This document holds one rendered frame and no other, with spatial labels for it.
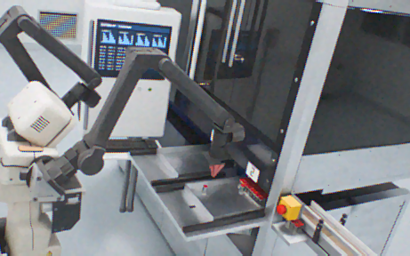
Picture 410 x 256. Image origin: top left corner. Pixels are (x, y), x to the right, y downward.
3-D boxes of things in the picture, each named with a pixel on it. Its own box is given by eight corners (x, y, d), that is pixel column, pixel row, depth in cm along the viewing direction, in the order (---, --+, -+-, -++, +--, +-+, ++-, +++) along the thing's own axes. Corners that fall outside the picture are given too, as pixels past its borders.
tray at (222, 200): (244, 180, 209) (245, 174, 207) (276, 211, 189) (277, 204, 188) (183, 189, 192) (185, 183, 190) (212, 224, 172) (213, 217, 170)
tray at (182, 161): (212, 148, 235) (213, 143, 234) (236, 172, 215) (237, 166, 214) (156, 154, 218) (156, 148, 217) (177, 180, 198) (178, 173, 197)
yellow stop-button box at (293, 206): (289, 208, 178) (293, 194, 176) (301, 218, 173) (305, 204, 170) (276, 211, 175) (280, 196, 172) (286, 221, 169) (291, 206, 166)
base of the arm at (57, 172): (36, 161, 131) (44, 180, 122) (57, 145, 133) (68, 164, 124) (52, 177, 137) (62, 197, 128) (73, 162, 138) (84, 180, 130)
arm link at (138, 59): (128, 34, 128) (141, 43, 120) (162, 51, 137) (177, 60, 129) (66, 157, 135) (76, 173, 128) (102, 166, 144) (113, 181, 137)
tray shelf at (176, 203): (206, 148, 239) (207, 144, 239) (281, 221, 186) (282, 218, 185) (127, 155, 216) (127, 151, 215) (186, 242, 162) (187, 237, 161)
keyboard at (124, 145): (154, 140, 248) (155, 137, 247) (160, 152, 236) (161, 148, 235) (84, 141, 233) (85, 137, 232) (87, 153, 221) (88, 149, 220)
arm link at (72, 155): (59, 156, 132) (64, 164, 128) (85, 136, 134) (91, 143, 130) (76, 172, 138) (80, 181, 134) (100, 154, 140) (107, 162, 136)
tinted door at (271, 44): (229, 107, 205) (256, -18, 181) (284, 148, 172) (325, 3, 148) (229, 107, 205) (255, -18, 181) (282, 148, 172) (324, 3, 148)
